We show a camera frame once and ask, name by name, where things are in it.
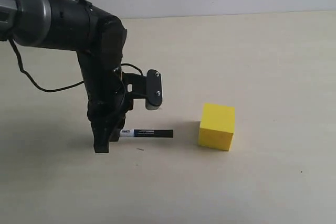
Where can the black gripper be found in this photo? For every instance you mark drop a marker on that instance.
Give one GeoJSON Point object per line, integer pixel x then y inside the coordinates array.
{"type": "Point", "coordinates": [100, 50]}

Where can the black and white marker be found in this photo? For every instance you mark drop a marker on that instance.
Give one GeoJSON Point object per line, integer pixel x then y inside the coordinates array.
{"type": "Point", "coordinates": [145, 133]}

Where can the yellow foam cube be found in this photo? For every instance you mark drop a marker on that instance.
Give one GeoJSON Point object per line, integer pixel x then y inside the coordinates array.
{"type": "Point", "coordinates": [217, 127]}

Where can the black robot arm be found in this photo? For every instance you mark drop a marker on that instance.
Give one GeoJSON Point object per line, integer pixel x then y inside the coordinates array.
{"type": "Point", "coordinates": [50, 24]}

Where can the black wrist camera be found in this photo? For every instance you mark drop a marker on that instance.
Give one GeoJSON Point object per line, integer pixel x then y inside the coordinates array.
{"type": "Point", "coordinates": [147, 87]}

